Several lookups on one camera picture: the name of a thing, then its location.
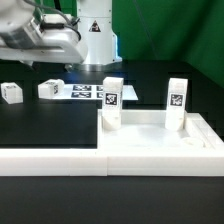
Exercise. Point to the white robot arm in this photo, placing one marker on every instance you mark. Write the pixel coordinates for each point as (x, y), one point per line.
(93, 21)

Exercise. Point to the paper sheet with markers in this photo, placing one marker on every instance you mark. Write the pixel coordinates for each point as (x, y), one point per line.
(92, 92)

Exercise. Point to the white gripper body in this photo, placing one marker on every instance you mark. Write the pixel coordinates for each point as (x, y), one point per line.
(28, 39)

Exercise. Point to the white square table top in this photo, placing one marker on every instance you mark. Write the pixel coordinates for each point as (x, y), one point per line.
(145, 129)

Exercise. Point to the white L-shaped obstacle fence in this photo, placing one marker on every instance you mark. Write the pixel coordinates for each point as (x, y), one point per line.
(112, 162)

